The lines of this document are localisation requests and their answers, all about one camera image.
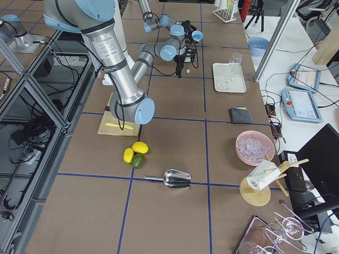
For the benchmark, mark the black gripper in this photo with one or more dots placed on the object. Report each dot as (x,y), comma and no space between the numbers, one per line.
(187,28)
(180,59)

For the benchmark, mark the pale green bowl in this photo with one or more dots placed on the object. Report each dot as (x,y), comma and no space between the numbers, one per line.
(189,58)

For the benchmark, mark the light blue cup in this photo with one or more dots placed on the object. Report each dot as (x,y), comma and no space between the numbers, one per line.
(197,36)

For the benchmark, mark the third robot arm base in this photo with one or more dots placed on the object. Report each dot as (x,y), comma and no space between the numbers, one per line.
(14,32)

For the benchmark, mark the blue bowl on side table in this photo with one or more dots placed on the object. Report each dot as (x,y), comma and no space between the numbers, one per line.
(258,46)

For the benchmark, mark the pink bowl of ice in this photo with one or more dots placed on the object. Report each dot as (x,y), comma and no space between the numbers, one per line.
(252,147)

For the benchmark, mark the metal ice scoop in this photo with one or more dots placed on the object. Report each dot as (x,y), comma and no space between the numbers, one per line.
(173,179)

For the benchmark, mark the cream bear tray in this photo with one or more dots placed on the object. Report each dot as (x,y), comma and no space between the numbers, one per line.
(222,85)

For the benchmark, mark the clear wine glass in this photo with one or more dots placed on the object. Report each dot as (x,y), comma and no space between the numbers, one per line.
(234,65)

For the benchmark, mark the grey yellow folded cloth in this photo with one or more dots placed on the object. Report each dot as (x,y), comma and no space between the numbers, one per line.
(239,115)

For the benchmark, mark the yellow plastic knife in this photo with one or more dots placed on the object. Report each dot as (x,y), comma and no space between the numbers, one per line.
(119,126)

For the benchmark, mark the yellow lemon round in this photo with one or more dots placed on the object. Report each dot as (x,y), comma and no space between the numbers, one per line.
(140,147)

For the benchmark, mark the wooden cutting board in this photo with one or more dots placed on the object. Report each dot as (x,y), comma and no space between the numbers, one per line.
(106,130)

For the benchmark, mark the yellow lemon upper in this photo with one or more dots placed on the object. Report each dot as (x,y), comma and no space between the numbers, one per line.
(128,155)

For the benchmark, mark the green avocado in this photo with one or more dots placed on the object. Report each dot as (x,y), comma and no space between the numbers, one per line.
(138,160)

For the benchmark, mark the teach pendant far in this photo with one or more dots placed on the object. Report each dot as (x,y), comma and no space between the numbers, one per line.
(304,77)

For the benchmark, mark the teach pendant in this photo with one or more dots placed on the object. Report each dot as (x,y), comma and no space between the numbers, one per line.
(300,105)
(304,77)

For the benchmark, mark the teach pendant near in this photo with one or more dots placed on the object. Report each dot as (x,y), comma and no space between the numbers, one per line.
(300,105)

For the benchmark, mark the white carton on stand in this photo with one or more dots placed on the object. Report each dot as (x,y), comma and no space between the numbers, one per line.
(263,174)

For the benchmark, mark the wooden cup stand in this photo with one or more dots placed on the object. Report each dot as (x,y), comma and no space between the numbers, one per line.
(261,198)

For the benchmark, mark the black monitor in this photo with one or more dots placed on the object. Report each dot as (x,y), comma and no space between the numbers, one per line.
(321,169)

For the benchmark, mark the glasses rack tray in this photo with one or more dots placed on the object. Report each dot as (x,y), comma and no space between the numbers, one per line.
(283,235)

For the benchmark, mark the white wire dish rack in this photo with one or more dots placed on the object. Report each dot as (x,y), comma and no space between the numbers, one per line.
(226,10)

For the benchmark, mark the black camera tripod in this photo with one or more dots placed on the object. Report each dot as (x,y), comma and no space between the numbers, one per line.
(258,15)

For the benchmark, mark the aluminium frame post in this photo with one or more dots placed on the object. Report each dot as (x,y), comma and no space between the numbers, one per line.
(276,36)

